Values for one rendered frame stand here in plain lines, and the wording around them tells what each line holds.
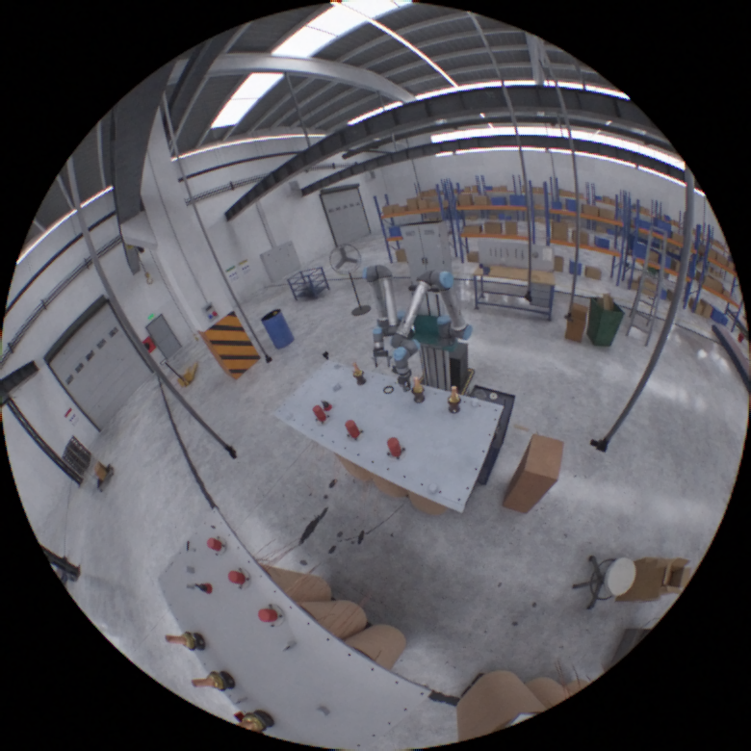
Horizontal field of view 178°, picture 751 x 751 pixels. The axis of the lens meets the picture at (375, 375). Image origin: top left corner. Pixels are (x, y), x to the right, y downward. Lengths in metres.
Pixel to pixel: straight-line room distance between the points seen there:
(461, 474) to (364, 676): 1.16
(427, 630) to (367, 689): 1.55
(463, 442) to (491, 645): 2.11
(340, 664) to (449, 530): 1.88
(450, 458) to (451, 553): 1.42
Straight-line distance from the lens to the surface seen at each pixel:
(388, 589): 2.70
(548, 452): 2.13
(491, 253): 6.01
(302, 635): 1.30
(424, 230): 6.03
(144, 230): 6.21
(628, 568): 2.80
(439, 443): 1.52
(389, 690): 1.25
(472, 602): 2.68
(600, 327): 5.11
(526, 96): 6.92
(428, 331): 2.57
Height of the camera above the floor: 2.65
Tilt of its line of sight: 39 degrees down
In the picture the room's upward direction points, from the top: 18 degrees counter-clockwise
